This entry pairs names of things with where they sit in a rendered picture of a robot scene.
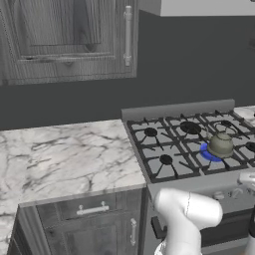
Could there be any grey gas stove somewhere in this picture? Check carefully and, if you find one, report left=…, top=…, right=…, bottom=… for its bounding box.
left=121, top=99, right=255, bottom=255

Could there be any silver base cupboard handle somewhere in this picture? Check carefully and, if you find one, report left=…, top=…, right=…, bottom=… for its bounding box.
left=129, top=217, right=137, bottom=247

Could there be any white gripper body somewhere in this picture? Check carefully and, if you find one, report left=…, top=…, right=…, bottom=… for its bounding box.
left=237, top=170, right=255, bottom=187

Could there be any grey wooden wall cupboard door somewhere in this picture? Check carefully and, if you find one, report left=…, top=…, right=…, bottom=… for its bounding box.
left=0, top=0, right=139, bottom=86

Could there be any silver stove knob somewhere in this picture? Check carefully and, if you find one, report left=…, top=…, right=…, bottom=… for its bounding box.
left=231, top=187, right=245, bottom=199
left=212, top=190, right=226, bottom=201

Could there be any black oven door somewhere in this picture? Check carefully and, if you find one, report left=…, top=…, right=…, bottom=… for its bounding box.
left=150, top=206, right=255, bottom=249

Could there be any grey-green kettle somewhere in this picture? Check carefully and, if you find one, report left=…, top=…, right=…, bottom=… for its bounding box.
left=204, top=121, right=239, bottom=159

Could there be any grey wooden base cupboard door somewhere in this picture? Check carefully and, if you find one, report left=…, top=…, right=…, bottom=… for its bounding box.
left=45, top=212, right=142, bottom=255

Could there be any grey range hood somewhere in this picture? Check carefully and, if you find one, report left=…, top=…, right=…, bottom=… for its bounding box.
left=138, top=0, right=255, bottom=18

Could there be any grey wooden drawer front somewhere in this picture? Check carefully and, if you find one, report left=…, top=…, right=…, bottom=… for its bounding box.
left=35, top=191, right=143, bottom=223

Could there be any silver wall cupboard handle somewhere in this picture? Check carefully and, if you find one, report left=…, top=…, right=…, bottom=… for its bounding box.
left=123, top=5, right=133, bottom=67

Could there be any silver drawer handle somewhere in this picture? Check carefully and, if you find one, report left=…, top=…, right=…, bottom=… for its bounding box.
left=76, top=200, right=111, bottom=217

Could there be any blue burner flame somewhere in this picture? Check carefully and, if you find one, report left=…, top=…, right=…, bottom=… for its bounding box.
left=199, top=142, right=224, bottom=163

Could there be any black oven door handle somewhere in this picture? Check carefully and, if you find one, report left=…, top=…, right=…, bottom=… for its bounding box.
left=150, top=215, right=167, bottom=241

